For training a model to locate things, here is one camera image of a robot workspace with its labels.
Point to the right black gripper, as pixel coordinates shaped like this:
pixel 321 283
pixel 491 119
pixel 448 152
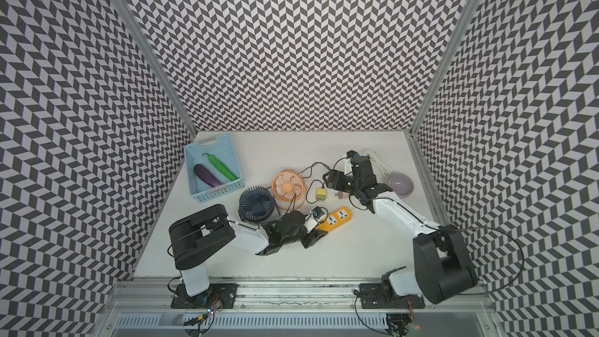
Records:
pixel 337 180

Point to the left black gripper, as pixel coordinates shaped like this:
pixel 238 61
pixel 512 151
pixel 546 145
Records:
pixel 313 238

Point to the pink usb charger plug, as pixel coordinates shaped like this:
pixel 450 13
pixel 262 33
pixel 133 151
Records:
pixel 341 194

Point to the yellow usb charger plug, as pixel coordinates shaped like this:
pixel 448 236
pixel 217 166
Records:
pixel 321 194

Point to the orange power strip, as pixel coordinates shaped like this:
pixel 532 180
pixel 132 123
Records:
pixel 335 220

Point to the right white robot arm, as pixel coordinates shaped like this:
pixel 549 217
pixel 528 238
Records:
pixel 441 267

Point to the orange desk fan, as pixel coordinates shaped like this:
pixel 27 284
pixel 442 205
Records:
pixel 289 189

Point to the dark blue desk fan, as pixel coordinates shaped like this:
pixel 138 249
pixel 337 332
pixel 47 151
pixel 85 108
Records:
pixel 256 205

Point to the lilac ceramic bowl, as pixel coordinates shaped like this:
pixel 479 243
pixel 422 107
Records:
pixel 400 183

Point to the green toy cucumber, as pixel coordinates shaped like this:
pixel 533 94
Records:
pixel 221 167

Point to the light blue plastic basket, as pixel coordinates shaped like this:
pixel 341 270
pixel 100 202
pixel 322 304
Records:
pixel 222 147

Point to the purple toy eggplant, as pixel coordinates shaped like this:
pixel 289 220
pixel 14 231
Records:
pixel 203 174

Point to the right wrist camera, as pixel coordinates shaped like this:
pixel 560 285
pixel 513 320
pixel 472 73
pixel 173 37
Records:
pixel 347 162

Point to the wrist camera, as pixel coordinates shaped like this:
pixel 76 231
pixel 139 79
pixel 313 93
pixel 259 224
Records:
pixel 347 162
pixel 315 217

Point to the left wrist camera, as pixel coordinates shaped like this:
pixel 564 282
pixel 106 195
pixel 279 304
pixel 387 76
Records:
pixel 315 217

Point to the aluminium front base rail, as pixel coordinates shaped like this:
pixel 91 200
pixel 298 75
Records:
pixel 297 307

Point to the aluminium corner post right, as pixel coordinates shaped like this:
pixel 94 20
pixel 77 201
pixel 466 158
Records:
pixel 453 46

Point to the aluminium corner post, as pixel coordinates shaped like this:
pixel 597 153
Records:
pixel 453 46
pixel 140 39

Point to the aluminium corner post left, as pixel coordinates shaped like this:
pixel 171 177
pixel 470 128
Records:
pixel 140 39

